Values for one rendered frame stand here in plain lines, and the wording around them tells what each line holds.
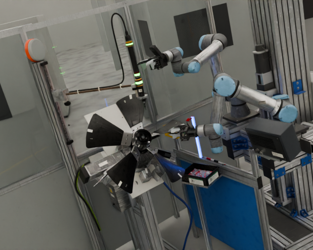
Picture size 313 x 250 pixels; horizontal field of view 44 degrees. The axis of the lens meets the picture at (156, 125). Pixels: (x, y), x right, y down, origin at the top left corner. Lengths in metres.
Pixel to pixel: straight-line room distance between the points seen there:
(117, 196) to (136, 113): 0.65
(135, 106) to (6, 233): 1.37
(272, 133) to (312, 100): 0.89
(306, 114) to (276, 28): 0.68
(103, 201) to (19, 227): 0.69
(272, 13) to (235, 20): 2.66
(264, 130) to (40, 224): 1.88
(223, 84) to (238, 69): 3.10
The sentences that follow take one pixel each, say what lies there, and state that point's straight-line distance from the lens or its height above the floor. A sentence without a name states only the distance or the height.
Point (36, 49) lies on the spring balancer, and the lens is 2.80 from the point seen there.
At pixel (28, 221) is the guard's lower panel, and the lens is 3.19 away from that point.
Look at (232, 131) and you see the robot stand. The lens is 2.99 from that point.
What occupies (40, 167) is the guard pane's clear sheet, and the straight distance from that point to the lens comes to 3.09.
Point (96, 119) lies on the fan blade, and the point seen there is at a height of 1.40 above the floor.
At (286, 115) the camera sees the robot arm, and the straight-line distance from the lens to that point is 2.45.
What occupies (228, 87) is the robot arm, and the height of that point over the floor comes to 1.45.
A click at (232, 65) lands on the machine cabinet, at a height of 0.91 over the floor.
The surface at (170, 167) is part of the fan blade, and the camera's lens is 2.50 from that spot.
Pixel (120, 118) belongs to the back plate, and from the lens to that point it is 2.85.
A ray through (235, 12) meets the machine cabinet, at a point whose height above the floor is 1.58.
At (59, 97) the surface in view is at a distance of 2.79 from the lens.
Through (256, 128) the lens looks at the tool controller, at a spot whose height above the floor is 1.23.
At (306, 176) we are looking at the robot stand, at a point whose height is 0.53.
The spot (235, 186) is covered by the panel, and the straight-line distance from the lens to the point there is 2.73.
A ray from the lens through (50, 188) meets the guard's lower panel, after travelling 3.15.
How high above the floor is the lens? 2.07
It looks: 19 degrees down
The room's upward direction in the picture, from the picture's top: 14 degrees counter-clockwise
